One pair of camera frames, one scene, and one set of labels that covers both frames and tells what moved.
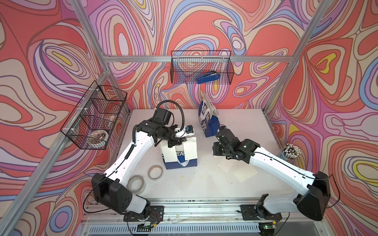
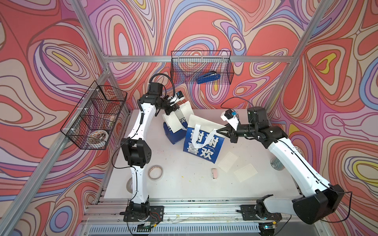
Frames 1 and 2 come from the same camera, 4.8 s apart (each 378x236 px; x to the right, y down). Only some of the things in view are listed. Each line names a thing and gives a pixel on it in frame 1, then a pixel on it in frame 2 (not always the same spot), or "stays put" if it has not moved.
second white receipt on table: (245, 173) stays put
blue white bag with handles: (187, 156) to (184, 113)
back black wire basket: (186, 66) stays put
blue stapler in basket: (213, 75) stays put
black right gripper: (215, 149) to (231, 132)
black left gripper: (175, 142) to (171, 108)
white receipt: (226, 164) stays put
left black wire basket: (90, 123) stays put
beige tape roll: (155, 171) stays put
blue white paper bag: (208, 118) to (202, 139)
